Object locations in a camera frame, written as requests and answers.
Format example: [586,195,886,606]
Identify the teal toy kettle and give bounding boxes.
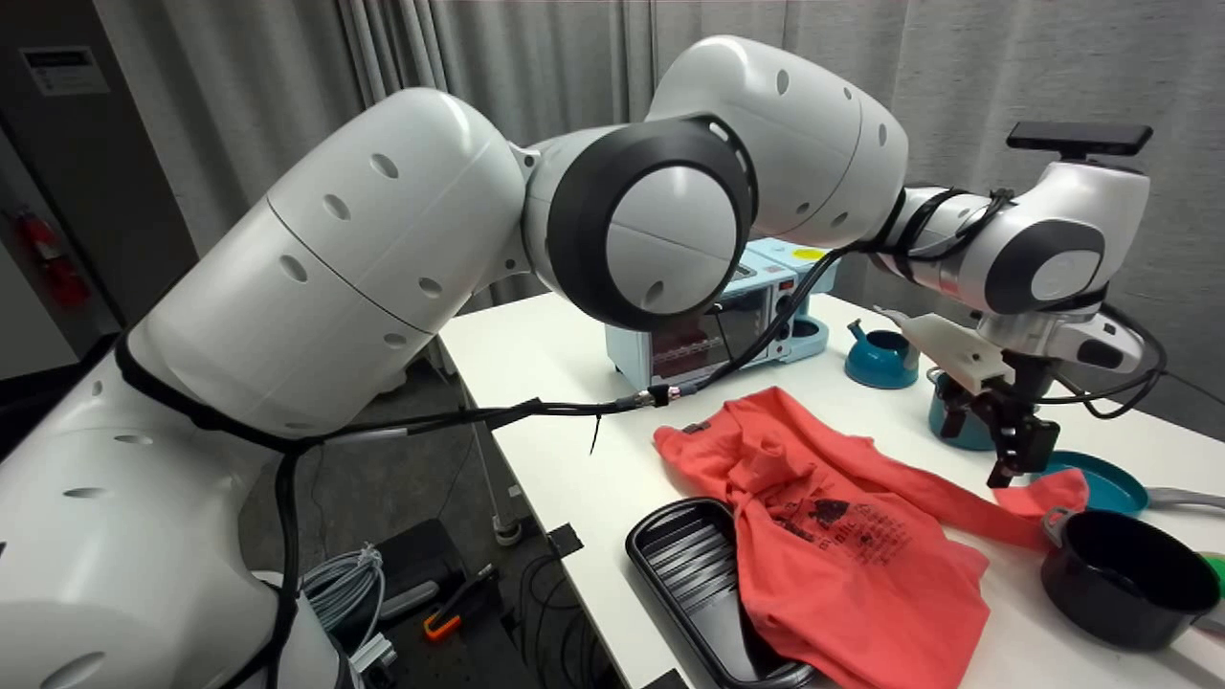
[841,316,924,394]

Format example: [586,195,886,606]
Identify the red sweatshirt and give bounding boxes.
[650,381,1096,689]

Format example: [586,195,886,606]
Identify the black ridged grill tray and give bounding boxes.
[624,494,821,689]

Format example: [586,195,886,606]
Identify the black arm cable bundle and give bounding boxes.
[113,240,846,689]

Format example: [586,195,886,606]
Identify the red wall alarm box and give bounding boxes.
[13,209,97,309]

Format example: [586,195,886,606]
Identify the black bar camera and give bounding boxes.
[1006,117,1155,164]

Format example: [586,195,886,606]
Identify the light blue toaster oven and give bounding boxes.
[605,235,846,394]

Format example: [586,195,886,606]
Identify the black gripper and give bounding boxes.
[971,376,1066,494]

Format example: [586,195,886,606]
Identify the light blue cable bundle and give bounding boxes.
[299,542,397,680]

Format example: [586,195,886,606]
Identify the orange handled pliers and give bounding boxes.
[416,557,501,648]

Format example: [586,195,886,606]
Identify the black pot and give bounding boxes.
[1036,508,1225,656]

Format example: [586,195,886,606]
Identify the black tape strip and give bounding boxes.
[548,519,589,563]

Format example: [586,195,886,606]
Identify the teal pot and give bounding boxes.
[928,366,1012,457]

